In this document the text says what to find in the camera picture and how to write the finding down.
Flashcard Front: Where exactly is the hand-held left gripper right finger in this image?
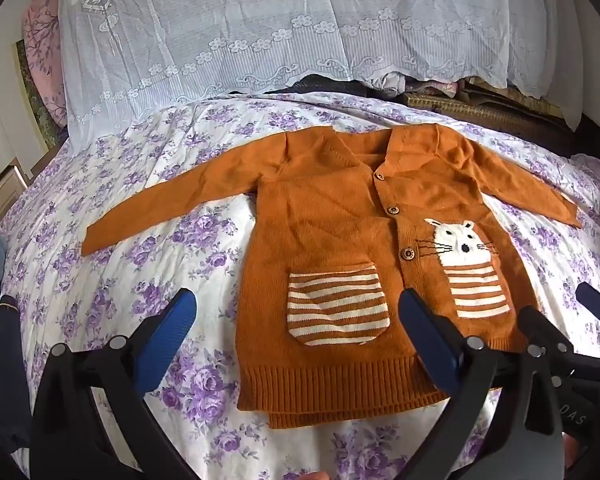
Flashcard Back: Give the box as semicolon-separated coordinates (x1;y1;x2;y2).
398;286;565;480

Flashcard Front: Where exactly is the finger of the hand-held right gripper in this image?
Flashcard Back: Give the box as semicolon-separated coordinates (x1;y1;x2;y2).
575;282;600;329
517;304;600;377

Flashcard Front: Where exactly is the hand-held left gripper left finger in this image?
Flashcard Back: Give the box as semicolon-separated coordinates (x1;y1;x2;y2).
29;287;199;480

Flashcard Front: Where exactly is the orange knitted cat cardigan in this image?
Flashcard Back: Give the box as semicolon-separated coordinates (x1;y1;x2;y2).
81;125;583;430

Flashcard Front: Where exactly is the pile of pale clothes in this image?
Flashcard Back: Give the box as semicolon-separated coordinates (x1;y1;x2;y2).
365;71;461;99

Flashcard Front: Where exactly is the purple floral bedsheet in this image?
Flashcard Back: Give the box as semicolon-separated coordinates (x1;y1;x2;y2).
0;91;600;480

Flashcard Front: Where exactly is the person's dark jacket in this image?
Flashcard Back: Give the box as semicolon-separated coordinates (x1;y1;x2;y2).
0;295;36;457

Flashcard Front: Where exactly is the woven straw mat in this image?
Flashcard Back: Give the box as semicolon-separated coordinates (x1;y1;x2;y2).
405;80;581;134

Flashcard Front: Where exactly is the wooden cabinet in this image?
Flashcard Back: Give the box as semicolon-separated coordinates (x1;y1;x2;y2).
0;157;33;221

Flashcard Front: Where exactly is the dark cloth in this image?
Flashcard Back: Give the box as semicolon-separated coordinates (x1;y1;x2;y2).
230;74;376;97

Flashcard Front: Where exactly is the pink floral pillow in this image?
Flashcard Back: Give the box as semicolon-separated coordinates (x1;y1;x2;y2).
22;0;69;129

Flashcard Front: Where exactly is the white lace cover cloth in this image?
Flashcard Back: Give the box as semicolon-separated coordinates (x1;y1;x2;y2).
57;0;600;147

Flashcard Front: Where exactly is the dark wooden bed frame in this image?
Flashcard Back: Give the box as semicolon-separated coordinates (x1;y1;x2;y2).
540;110;600;159

